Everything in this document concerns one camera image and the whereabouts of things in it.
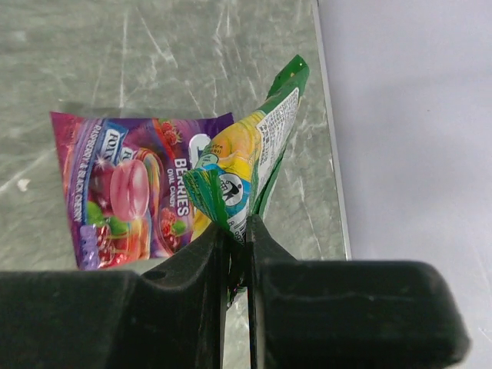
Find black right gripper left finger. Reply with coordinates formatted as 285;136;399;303
1;225;231;368

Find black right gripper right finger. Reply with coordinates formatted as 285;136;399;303
246;215;471;368

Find purple Fox's berries candy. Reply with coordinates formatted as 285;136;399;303
51;112;234;271

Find green Fox's spring tea candy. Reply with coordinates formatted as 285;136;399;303
184;55;310;302

